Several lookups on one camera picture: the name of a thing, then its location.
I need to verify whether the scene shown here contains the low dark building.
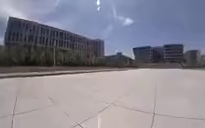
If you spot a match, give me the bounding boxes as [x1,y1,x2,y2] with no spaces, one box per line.
[104,52,135,67]

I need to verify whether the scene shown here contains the pale concrete paved plaza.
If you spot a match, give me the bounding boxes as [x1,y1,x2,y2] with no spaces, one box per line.
[0,68,205,128]

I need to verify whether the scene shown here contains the pole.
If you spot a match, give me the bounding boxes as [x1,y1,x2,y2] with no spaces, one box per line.
[53,45,57,66]

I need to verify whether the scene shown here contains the wide pale stairs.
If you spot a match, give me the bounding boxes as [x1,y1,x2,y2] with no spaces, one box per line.
[134,62,184,70]

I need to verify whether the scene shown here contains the robot's own part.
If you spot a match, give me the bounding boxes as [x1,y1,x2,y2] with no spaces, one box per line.
[96,114,100,128]

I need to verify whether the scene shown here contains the long grey multi-storey building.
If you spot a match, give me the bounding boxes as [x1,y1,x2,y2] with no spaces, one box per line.
[3,16,105,66]

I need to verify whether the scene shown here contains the blue glass twin building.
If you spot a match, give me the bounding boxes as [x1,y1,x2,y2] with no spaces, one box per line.
[132,43,185,64]

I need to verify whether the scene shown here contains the dark raised ground strip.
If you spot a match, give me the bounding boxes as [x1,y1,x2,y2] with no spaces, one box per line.
[0,65,138,80]

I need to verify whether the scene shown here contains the row of trees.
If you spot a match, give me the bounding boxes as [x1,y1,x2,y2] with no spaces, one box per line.
[0,43,106,67]

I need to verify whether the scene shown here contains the pale grey building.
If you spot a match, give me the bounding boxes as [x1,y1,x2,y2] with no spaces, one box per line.
[184,49,201,67]

